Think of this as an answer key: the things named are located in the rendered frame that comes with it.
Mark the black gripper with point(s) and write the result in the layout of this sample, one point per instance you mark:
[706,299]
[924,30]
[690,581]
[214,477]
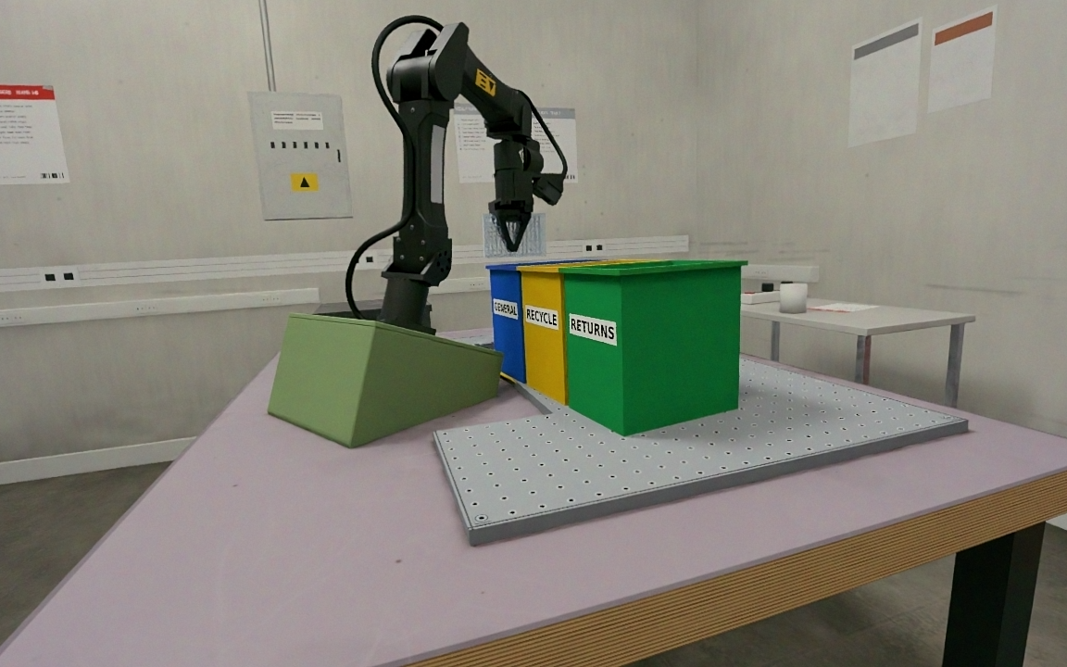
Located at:
[510,208]

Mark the white well plate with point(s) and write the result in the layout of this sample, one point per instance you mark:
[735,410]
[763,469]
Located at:
[533,242]

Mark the green returns bin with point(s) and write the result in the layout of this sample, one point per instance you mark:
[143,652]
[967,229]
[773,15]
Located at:
[648,346]

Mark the blue bin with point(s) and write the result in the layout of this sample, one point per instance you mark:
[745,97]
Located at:
[507,311]

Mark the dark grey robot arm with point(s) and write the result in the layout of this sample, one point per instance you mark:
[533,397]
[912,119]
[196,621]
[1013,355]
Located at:
[421,86]

